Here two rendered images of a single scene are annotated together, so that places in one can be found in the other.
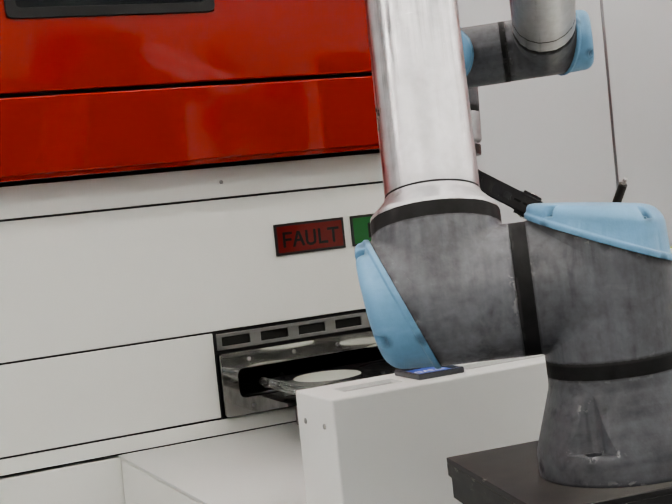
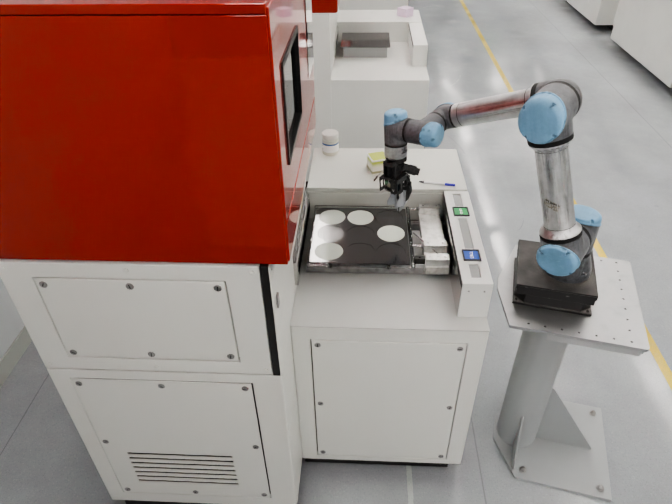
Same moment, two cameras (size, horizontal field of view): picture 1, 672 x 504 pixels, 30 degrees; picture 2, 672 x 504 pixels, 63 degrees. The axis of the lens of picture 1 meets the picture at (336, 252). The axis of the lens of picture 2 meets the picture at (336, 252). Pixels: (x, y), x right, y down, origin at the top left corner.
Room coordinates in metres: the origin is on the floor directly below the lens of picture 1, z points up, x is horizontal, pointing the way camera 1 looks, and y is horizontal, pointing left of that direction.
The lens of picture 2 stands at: (1.06, 1.35, 2.05)
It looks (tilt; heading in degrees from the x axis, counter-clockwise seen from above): 37 degrees down; 299
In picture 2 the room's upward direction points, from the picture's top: 1 degrees counter-clockwise
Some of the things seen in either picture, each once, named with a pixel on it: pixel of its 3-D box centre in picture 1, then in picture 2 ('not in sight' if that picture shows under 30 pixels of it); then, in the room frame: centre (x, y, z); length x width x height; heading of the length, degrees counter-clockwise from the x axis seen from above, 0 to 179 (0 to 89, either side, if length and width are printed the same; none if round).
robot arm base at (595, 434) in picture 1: (620, 408); (569, 256); (1.07, -0.23, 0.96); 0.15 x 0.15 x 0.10
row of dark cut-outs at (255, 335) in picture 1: (347, 322); (300, 221); (1.95, -0.01, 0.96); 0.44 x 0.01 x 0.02; 115
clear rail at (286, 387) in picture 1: (313, 394); (360, 265); (1.69, 0.05, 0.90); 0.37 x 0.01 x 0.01; 25
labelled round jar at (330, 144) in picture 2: not in sight; (330, 142); (2.11, -0.51, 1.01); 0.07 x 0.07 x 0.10
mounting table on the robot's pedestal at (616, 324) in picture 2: not in sight; (562, 304); (1.05, -0.24, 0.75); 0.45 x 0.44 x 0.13; 12
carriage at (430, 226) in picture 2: not in sight; (432, 239); (1.53, -0.24, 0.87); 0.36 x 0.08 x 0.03; 115
